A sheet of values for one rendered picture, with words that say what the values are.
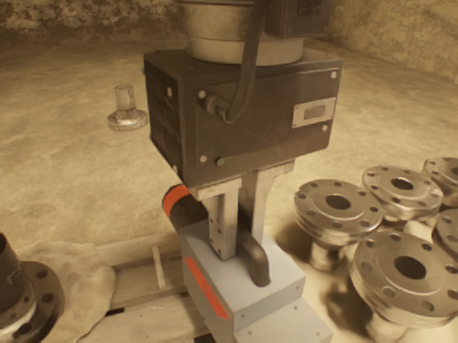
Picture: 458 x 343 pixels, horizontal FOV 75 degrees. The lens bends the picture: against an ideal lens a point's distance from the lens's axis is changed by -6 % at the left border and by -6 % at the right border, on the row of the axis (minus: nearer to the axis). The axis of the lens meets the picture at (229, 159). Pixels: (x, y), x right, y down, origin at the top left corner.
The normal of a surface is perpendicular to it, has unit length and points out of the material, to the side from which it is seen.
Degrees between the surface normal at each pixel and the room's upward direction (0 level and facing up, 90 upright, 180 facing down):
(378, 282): 0
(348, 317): 0
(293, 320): 0
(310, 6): 90
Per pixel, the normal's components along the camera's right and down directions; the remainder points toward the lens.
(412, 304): 0.02, -0.87
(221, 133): 0.50, 0.44
